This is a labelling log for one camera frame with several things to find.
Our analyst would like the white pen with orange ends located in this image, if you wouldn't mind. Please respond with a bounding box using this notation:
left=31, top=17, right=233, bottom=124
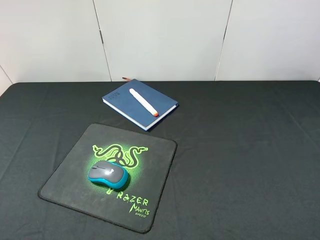
left=129, top=88, right=159, bottom=117

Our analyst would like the grey and teal computer mouse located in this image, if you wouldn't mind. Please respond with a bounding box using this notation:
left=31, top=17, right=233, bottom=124
left=87, top=160, right=129, bottom=189

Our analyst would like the blue hardcover notebook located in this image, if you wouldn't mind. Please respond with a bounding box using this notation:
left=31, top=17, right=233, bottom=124
left=102, top=79, right=178, bottom=131

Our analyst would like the black green snake mouse pad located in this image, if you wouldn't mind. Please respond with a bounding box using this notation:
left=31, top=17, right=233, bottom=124
left=38, top=123, right=177, bottom=233

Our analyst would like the black tablecloth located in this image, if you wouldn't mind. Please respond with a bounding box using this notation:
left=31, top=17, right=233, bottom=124
left=0, top=81, right=320, bottom=240

